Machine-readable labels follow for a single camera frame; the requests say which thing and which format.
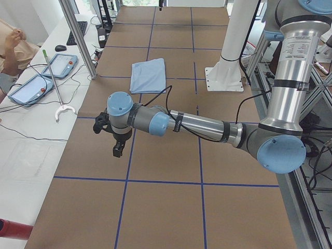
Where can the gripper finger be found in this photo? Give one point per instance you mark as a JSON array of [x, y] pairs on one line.
[[160, 5]]

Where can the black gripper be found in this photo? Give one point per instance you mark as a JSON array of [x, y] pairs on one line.
[[121, 137]]

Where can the light blue t-shirt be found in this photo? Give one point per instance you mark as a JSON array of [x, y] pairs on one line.
[[148, 77]]

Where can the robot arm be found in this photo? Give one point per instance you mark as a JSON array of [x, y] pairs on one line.
[[275, 141]]

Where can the white reach grabber stick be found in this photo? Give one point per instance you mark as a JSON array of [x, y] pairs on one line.
[[63, 107]]

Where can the far teach pendant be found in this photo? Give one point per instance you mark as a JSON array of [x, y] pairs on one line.
[[62, 64]]

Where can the teach pendant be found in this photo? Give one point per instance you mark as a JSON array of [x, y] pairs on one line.
[[31, 91], [62, 64]]

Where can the near teach pendant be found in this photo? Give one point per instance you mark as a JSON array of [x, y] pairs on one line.
[[31, 91]]

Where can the black computer mouse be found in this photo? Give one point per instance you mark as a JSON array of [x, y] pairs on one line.
[[60, 48]]

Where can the red fire extinguisher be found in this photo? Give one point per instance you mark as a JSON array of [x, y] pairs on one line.
[[14, 230]]

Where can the seated person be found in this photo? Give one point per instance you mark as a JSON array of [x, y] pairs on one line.
[[16, 51]]

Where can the aluminium frame post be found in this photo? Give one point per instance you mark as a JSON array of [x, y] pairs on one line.
[[79, 38]]

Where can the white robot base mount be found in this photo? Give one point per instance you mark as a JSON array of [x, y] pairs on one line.
[[226, 74]]

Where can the aluminium frame rack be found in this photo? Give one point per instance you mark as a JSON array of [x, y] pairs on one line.
[[306, 192]]

